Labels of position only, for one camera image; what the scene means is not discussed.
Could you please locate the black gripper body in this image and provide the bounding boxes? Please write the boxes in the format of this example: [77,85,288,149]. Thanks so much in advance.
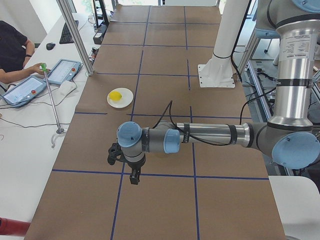
[127,161,145,173]

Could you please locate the yellow lemon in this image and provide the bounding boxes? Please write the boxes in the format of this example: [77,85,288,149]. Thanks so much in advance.
[109,91,123,101]

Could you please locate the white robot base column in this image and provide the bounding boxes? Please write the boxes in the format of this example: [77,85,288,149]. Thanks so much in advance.
[198,0,251,88]

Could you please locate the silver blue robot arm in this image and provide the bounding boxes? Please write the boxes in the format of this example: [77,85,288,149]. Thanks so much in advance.
[107,0,320,185]

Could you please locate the person's forearm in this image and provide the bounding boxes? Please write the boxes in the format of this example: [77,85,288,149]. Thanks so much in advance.
[0,67,34,85]

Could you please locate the white round plate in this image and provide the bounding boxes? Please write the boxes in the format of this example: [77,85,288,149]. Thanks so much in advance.
[106,87,134,109]

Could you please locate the person's hand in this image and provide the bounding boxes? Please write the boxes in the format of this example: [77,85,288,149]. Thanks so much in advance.
[28,62,45,75]

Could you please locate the brown paper table mat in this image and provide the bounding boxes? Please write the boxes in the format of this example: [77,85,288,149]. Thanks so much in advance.
[26,6,285,240]

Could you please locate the white cloth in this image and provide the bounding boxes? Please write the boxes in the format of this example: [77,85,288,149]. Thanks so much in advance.
[59,81,77,97]

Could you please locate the far blue teach pendant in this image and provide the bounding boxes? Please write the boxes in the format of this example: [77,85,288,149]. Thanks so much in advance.
[48,59,82,85]

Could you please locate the blue teach pendant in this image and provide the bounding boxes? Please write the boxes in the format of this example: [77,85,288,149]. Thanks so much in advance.
[48,59,82,85]
[1,76,47,108]

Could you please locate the near blue teach pendant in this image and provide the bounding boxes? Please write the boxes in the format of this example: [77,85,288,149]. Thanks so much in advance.
[1,76,47,108]

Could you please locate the black box device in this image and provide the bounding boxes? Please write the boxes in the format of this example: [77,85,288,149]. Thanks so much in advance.
[93,24,108,45]

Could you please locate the red object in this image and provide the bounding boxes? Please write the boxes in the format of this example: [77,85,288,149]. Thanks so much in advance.
[0,217,31,237]

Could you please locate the black keyboard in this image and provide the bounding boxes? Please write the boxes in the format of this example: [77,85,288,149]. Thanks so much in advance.
[59,22,74,45]

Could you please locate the black computer mouse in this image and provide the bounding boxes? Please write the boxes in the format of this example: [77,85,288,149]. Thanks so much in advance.
[46,42,56,51]

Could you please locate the white chair corner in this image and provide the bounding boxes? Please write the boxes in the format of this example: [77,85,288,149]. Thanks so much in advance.
[269,176,320,240]

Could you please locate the person in black shirt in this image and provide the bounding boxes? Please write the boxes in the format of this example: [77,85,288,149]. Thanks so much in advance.
[0,20,35,72]

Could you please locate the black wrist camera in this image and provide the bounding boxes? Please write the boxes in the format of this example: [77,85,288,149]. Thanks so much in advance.
[107,142,126,166]

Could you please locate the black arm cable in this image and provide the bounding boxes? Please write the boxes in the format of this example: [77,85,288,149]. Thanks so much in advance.
[152,99,276,146]

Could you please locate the metal reacher stick green handle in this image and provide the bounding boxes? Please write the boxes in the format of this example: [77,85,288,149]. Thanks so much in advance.
[40,63,67,149]

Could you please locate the aluminium lattice frame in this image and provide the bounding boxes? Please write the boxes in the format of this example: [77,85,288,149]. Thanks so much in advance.
[234,24,283,121]

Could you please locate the aluminium frame post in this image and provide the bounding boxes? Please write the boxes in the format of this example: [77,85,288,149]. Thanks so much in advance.
[56,0,94,76]

